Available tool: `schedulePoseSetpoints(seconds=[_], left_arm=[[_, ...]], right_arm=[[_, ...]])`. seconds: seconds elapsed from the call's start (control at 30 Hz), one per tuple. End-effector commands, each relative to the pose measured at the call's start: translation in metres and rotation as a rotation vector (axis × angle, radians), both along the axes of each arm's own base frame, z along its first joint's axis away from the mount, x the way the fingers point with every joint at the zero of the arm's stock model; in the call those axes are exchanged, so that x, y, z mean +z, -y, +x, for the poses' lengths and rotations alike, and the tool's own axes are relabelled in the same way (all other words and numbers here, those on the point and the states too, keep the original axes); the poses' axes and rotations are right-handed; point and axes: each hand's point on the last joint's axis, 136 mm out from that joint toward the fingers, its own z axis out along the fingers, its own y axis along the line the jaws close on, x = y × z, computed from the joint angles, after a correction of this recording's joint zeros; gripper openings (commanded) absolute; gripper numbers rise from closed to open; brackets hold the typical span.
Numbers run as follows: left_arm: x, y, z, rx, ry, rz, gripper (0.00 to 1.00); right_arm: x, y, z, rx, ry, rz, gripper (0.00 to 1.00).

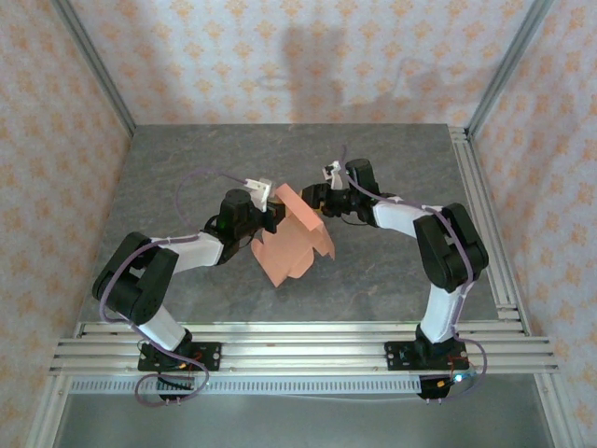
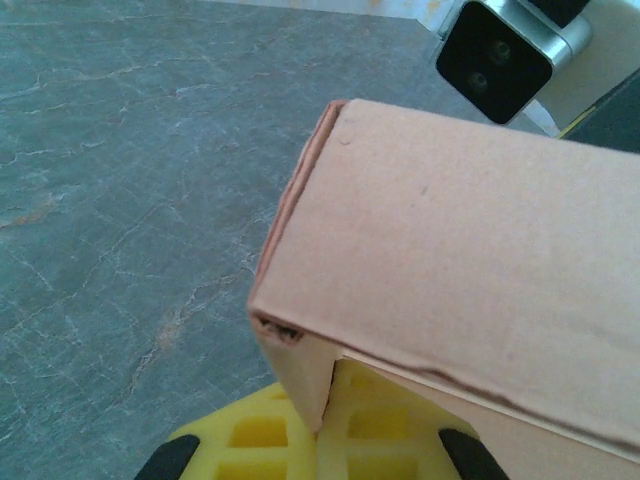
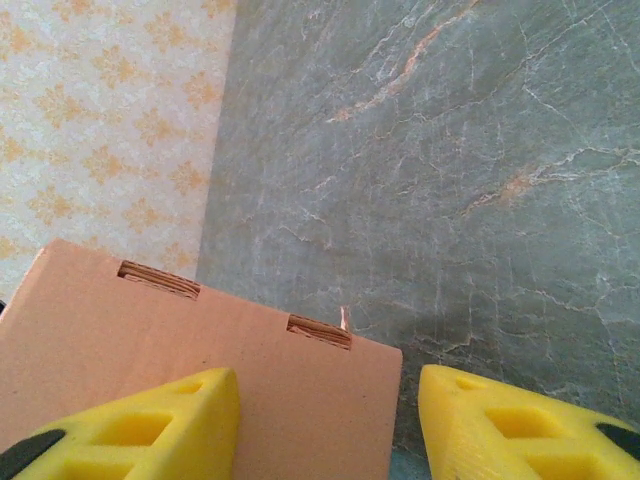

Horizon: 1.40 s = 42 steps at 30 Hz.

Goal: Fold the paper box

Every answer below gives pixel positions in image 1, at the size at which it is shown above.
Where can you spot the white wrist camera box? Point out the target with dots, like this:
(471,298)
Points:
(260,190)
(333,173)

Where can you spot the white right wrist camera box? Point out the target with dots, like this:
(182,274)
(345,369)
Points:
(333,173)

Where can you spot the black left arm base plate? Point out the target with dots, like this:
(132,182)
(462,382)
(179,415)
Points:
(207,355)

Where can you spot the aluminium frame post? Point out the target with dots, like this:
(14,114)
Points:
(100,74)
(506,70)

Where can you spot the wide aluminium mounting rail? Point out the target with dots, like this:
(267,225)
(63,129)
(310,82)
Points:
(303,347)

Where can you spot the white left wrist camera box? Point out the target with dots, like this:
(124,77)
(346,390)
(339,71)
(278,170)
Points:
(260,190)

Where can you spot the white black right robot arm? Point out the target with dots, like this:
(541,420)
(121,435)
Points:
(396,217)

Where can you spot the long aluminium side rail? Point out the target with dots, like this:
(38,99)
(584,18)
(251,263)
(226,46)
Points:
(482,210)

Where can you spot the pink cardboard paper box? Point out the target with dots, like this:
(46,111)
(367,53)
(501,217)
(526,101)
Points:
(298,242)

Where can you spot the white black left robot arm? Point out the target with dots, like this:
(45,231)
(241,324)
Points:
(196,252)

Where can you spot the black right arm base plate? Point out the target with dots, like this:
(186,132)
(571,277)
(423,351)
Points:
(398,355)

